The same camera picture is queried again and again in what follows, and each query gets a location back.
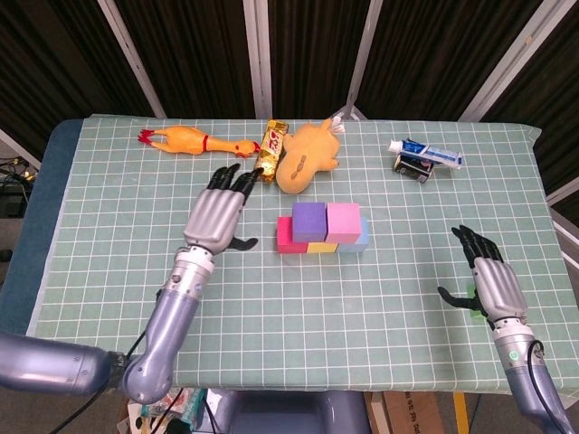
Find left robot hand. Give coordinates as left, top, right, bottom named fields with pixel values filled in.
left=183, top=163, right=264, bottom=254

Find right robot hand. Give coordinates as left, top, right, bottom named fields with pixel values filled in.
left=437, top=224, right=529, bottom=330

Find green foam cube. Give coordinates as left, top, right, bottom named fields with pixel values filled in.
left=466, top=284, right=489, bottom=320

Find magenta foam cube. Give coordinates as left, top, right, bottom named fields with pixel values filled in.
left=276, top=215, right=309, bottom=255

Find purple foam cube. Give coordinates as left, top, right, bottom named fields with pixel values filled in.
left=291, top=201, right=327, bottom=243

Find pink foam cube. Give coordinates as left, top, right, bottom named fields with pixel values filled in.
left=325, top=202, right=363, bottom=245

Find light blue foam cube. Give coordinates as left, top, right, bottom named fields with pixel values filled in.
left=337, top=215, right=371, bottom=254

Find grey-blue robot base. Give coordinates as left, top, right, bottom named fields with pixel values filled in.
left=205, top=388, right=370, bottom=434

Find yellow rubber chicken toy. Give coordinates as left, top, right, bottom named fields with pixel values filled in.
left=138, top=126, right=261, bottom=159

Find gold snack packet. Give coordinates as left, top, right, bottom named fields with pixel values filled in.
left=255, top=118, right=290, bottom=184

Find yellow plush toy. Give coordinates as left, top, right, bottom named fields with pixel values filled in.
left=275, top=116, right=347, bottom=195

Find yellow bar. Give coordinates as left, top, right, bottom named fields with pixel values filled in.
left=453, top=392, right=468, bottom=434

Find small black carton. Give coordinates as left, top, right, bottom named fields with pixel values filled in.
left=392, top=152, right=435, bottom=184

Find green checked tablecloth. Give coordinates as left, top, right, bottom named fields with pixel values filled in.
left=16, top=112, right=579, bottom=393

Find white blue toothpaste tube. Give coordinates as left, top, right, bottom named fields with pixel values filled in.
left=388, top=137, right=464, bottom=171

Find brown cardboard box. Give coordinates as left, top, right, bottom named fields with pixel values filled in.
left=365, top=391, right=447, bottom=434

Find blue table pad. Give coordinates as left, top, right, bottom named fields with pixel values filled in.
left=0, top=119, right=85, bottom=338

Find colourful snack bags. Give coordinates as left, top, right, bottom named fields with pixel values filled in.
left=118, top=386, right=207, bottom=434

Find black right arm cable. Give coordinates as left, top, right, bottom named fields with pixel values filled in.
left=528, top=338, right=575, bottom=434

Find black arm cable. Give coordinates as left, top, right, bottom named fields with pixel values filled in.
left=528, top=338, right=575, bottom=434
left=44, top=329, right=191, bottom=434

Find white partition frame post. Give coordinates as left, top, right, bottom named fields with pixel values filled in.
left=545, top=175, right=579, bottom=272
left=459, top=0, right=562, bottom=122
left=97, top=0, right=167, bottom=119
left=0, top=128, right=42, bottom=169
left=242, top=0, right=275, bottom=119
left=334, top=0, right=385, bottom=121

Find black electronics with cables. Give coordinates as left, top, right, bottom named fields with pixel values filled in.
left=0, top=156, right=35, bottom=218

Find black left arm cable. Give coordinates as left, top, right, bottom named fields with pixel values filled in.
left=44, top=329, right=191, bottom=434

